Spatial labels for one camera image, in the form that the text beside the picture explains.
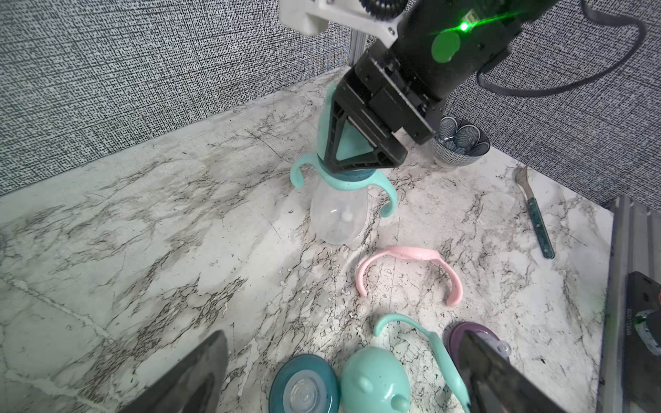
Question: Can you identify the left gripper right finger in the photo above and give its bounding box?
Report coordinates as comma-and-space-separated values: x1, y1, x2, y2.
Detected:
459, 331, 563, 413

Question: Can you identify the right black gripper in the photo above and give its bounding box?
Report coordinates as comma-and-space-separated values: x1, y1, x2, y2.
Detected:
324, 30, 449, 172

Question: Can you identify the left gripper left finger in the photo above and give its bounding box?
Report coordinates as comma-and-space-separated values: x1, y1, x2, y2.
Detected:
122, 330, 229, 412

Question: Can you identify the dark teal nipple collar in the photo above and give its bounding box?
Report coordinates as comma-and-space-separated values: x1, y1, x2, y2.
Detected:
318, 158, 376, 182

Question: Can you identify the purple nipple collar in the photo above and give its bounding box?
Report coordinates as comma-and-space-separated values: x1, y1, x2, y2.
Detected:
447, 321, 513, 362

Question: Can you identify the mint bottle handle ring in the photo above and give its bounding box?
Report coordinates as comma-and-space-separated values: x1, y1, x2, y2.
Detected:
289, 151, 399, 219

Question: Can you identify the clear baby bottle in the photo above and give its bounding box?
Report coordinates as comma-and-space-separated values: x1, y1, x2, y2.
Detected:
311, 178, 368, 245

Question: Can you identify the pink bottle handle ring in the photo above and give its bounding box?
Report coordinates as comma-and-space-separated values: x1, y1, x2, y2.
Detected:
355, 244, 464, 308

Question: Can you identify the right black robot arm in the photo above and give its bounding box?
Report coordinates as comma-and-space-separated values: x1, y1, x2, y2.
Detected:
323, 1, 555, 173

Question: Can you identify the dark blue flower dish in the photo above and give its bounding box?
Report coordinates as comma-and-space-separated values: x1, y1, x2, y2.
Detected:
430, 116, 492, 170

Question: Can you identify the mint bottle cap middle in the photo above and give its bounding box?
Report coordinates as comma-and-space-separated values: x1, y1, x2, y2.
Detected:
340, 346, 411, 412

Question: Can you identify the mint handle ring front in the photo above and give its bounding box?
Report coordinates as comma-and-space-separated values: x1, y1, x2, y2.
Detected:
373, 313, 472, 413

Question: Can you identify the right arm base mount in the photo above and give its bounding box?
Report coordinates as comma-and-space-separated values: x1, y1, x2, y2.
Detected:
622, 271, 660, 412

